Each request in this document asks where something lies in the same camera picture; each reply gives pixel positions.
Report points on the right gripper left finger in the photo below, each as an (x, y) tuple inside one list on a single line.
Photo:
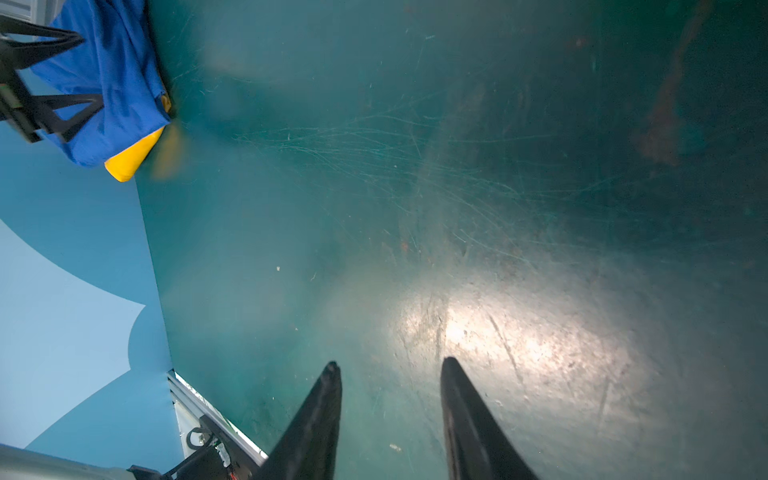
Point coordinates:
[(308, 448)]

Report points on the blue printed t-shirt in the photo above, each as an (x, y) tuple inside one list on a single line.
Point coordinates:
[(117, 61)]

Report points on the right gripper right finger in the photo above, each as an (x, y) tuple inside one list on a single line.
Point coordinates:
[(476, 447)]

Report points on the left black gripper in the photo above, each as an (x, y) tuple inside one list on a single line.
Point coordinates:
[(23, 45)]

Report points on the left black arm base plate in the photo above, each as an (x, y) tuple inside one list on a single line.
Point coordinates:
[(204, 456)]

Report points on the folded yellow t-shirt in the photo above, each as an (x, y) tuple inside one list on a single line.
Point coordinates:
[(123, 166)]

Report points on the aluminium front rail frame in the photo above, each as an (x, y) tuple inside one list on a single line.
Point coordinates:
[(189, 406)]

